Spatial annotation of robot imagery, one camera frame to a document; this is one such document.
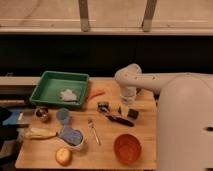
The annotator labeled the black eraser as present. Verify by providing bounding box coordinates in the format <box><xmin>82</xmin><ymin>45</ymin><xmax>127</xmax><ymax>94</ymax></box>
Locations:
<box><xmin>128</xmin><ymin>109</ymin><xmax>139</xmax><ymax>119</ymax></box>

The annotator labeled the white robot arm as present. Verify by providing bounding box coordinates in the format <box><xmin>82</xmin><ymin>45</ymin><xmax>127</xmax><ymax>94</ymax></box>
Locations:
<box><xmin>115</xmin><ymin>64</ymin><xmax>213</xmax><ymax>171</ymax></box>

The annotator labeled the white crumpled plastic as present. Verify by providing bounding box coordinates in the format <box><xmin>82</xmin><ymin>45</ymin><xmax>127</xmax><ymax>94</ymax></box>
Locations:
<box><xmin>60</xmin><ymin>89</ymin><xmax>77</xmax><ymax>102</ymax></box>

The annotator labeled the blue plastic cup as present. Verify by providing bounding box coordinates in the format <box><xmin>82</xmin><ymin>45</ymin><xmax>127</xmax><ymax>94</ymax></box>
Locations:
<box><xmin>56</xmin><ymin>108</ymin><xmax>70</xmax><ymax>125</ymax></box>

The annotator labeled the small metal cup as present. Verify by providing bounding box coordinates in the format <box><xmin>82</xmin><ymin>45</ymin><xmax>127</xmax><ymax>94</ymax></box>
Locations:
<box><xmin>35</xmin><ymin>106</ymin><xmax>49</xmax><ymax>122</ymax></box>

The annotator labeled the dark purple bowl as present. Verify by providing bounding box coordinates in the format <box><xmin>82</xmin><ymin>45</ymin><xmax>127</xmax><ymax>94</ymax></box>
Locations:
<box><xmin>136</xmin><ymin>88</ymin><xmax>141</xmax><ymax>94</ymax></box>

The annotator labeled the small black clip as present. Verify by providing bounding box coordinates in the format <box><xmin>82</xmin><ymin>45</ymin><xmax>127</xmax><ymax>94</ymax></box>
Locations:
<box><xmin>97</xmin><ymin>102</ymin><xmax>109</xmax><ymax>113</ymax></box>

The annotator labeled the orange carrot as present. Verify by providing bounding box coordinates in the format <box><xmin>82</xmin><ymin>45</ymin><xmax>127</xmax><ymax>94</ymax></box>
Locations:
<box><xmin>87</xmin><ymin>89</ymin><xmax>105</xmax><ymax>101</ymax></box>

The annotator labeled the silver fork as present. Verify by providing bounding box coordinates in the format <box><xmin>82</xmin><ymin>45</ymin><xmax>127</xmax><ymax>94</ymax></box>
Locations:
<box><xmin>88</xmin><ymin>118</ymin><xmax>101</xmax><ymax>145</ymax></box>

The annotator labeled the orange bowl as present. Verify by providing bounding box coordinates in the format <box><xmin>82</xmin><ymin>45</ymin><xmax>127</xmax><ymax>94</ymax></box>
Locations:
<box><xmin>113</xmin><ymin>134</ymin><xmax>142</xmax><ymax>165</ymax></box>

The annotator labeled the green plastic tray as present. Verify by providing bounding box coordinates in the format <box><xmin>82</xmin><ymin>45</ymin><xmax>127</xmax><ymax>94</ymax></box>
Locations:
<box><xmin>30</xmin><ymin>71</ymin><xmax>89</xmax><ymax>108</ymax></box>

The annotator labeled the banana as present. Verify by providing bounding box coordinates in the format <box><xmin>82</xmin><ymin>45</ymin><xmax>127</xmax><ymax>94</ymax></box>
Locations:
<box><xmin>25</xmin><ymin>128</ymin><xmax>57</xmax><ymax>139</ymax></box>

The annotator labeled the blue object at left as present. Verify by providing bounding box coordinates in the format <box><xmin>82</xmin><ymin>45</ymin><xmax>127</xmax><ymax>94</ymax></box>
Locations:
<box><xmin>3</xmin><ymin>109</ymin><xmax>23</xmax><ymax>125</ymax></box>

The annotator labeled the black handled peeler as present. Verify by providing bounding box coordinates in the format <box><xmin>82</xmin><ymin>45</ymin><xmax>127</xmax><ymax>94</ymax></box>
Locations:
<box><xmin>106</xmin><ymin>115</ymin><xmax>134</xmax><ymax>127</ymax></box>

